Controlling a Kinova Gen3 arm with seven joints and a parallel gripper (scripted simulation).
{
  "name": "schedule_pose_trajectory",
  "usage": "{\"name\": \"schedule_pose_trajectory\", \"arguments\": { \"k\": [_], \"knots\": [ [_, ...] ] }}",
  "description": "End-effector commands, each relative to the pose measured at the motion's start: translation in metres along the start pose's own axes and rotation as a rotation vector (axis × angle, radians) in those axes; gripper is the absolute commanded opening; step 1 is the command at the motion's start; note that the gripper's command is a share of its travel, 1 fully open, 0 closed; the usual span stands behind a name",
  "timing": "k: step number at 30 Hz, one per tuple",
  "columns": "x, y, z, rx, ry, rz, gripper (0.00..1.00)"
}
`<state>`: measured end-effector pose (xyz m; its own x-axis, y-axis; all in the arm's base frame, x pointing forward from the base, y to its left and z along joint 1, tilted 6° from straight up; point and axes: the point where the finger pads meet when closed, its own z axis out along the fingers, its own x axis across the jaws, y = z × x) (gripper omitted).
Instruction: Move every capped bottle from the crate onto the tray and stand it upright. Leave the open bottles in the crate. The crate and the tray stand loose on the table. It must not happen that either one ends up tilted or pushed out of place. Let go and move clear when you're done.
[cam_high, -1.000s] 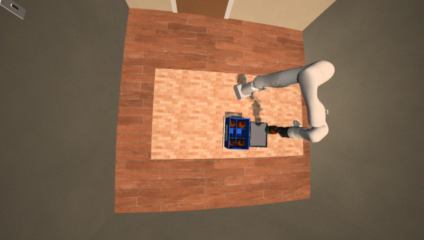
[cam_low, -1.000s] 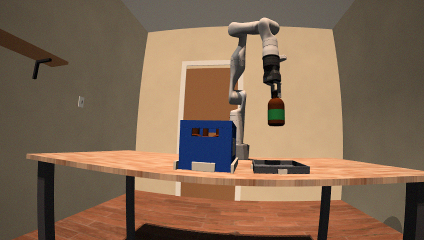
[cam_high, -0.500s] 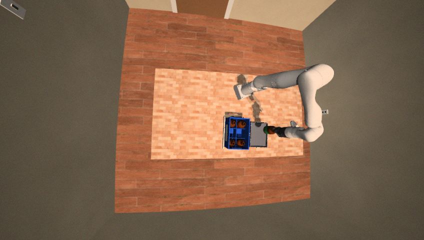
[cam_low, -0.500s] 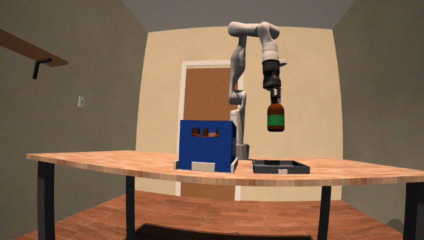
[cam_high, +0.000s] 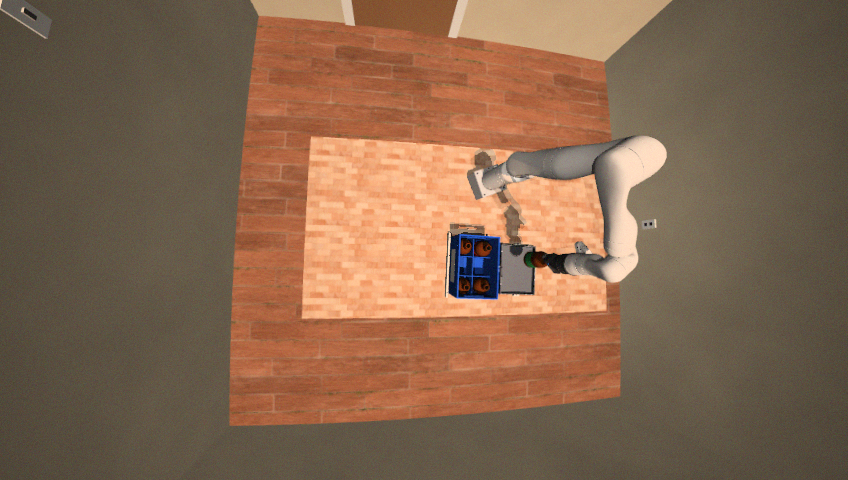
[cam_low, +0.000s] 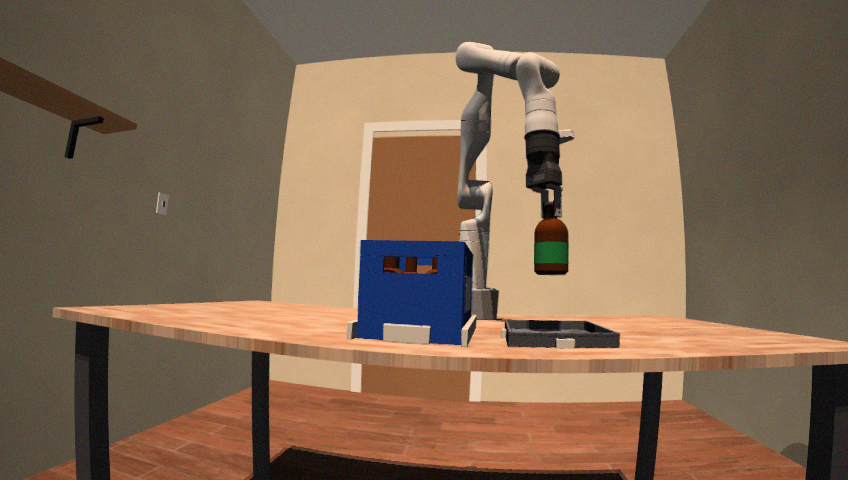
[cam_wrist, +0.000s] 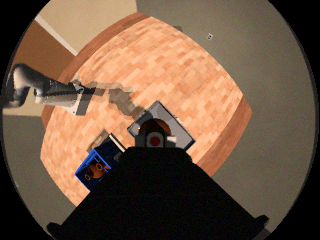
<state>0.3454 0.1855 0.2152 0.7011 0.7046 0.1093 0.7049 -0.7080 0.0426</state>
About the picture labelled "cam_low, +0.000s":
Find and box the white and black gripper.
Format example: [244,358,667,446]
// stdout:
[524,110,574,219]

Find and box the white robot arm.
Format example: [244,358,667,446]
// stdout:
[456,42,560,289]

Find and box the blue crate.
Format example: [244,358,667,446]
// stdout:
[356,240,473,345]

